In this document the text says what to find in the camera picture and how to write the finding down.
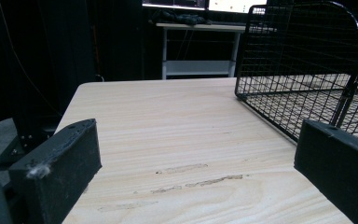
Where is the dark cloth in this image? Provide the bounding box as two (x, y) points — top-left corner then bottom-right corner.
(148, 9), (213, 26)

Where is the thin cable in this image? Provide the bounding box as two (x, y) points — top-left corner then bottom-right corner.
(0, 0), (62, 117)

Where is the computer monitor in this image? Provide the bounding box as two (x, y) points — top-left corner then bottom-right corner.
(207, 0), (269, 15)
(142, 0), (207, 11)

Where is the white desk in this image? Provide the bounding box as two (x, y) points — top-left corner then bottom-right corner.
(155, 21), (277, 80)

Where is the black metal stand base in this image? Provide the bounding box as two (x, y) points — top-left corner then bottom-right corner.
(0, 116), (60, 174)

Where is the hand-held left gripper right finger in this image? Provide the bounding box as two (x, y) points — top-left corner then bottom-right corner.
(294, 119), (358, 224)

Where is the black wire mesh basket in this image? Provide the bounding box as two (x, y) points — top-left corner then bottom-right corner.
(234, 0), (358, 147)

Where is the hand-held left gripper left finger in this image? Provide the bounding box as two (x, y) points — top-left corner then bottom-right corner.
(8, 118), (103, 224)

